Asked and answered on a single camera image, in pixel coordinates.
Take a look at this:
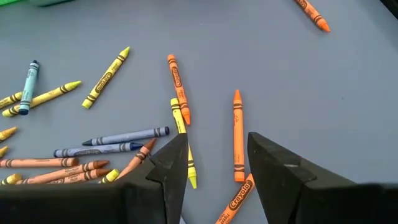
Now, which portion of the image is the teal plastic basket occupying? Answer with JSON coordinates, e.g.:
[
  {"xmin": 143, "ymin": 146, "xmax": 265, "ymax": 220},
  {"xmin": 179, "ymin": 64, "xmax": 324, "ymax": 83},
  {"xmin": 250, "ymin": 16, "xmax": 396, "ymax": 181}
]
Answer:
[{"xmin": 29, "ymin": 0, "xmax": 76, "ymax": 7}]

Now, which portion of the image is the orange crayon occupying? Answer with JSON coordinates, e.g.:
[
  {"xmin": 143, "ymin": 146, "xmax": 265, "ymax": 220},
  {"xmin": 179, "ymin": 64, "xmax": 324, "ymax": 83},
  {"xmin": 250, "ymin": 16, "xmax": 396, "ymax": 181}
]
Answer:
[
  {"xmin": 167, "ymin": 54, "xmax": 192, "ymax": 126},
  {"xmin": 233, "ymin": 89, "xmax": 246, "ymax": 183},
  {"xmin": 294, "ymin": 0, "xmax": 331, "ymax": 33},
  {"xmin": 215, "ymin": 173, "xmax": 256, "ymax": 224}
]

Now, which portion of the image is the light blue crayon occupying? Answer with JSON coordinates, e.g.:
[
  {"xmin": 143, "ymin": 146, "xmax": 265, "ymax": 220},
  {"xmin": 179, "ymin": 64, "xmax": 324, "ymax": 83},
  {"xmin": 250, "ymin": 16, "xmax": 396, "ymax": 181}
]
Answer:
[{"xmin": 18, "ymin": 59, "xmax": 40, "ymax": 116}]

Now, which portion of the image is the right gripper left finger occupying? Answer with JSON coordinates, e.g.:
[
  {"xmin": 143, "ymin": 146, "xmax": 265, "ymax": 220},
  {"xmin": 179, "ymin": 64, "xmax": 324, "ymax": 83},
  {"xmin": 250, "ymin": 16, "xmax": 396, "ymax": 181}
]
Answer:
[{"xmin": 0, "ymin": 133, "xmax": 190, "ymax": 224}]

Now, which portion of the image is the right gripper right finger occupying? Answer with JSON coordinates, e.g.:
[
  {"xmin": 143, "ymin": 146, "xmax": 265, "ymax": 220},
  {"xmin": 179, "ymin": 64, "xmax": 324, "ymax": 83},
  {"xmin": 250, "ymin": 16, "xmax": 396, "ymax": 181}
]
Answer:
[{"xmin": 247, "ymin": 131, "xmax": 398, "ymax": 224}]

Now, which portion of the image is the blue violet crayon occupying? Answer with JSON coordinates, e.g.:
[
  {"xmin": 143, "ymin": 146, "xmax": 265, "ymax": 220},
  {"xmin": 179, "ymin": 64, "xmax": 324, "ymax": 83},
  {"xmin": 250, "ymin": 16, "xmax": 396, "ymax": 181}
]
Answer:
[{"xmin": 81, "ymin": 126, "xmax": 170, "ymax": 147}]

